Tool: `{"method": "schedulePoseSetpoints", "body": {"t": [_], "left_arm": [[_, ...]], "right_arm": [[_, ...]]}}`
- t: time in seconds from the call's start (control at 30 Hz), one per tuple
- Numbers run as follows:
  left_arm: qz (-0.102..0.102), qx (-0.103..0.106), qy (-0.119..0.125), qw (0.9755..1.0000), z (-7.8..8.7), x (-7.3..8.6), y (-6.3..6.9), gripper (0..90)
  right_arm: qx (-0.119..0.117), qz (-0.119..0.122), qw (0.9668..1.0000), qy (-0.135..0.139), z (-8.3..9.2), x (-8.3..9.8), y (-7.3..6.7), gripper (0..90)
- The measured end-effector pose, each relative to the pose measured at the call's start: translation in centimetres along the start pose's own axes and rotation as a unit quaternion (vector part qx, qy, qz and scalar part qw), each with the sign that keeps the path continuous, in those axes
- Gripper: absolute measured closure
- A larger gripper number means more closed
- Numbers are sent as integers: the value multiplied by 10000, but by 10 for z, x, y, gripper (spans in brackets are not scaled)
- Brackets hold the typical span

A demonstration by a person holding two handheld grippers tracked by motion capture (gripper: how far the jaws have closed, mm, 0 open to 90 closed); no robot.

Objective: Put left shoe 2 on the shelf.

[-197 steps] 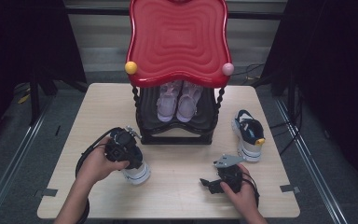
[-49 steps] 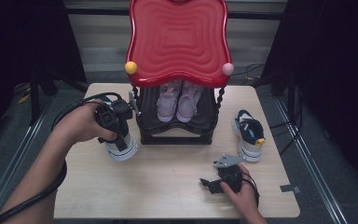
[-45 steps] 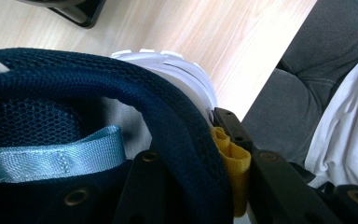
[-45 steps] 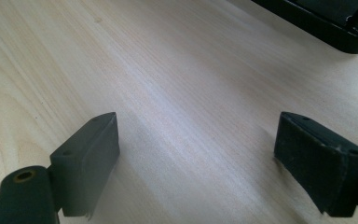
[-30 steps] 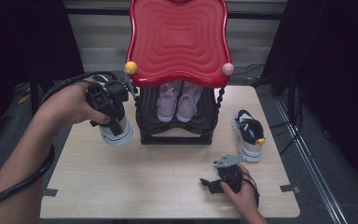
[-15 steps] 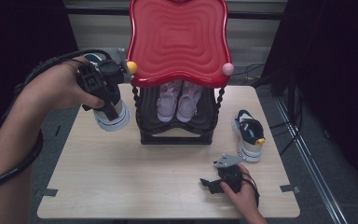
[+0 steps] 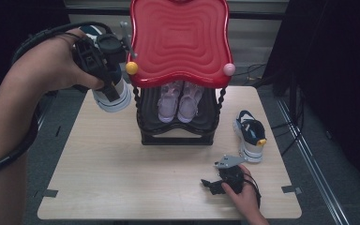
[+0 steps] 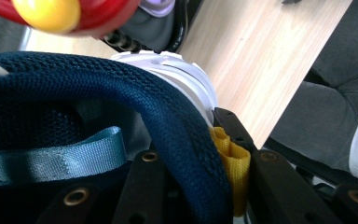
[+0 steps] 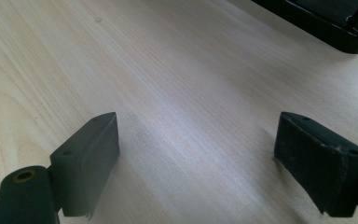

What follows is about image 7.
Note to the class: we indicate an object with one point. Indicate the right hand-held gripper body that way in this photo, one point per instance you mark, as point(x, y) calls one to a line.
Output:
point(232, 178)

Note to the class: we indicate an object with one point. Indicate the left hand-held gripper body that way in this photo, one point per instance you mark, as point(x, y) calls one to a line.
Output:
point(90, 57)

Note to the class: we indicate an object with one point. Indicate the white and navy sneaker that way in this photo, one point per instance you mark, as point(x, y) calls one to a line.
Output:
point(251, 131)
point(114, 104)

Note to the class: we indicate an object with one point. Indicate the red and black shoe rack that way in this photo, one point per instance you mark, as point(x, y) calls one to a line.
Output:
point(181, 43)

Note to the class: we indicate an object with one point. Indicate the person's right hand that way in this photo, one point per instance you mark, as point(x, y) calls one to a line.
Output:
point(245, 200)

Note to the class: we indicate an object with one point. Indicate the person's left hand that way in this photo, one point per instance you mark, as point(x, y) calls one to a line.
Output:
point(53, 62)

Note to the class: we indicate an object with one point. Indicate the black tape mark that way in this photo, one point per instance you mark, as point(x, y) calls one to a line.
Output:
point(291, 189)
point(50, 193)

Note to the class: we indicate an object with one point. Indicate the metal floor rail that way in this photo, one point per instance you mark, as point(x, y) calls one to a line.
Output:
point(312, 162)

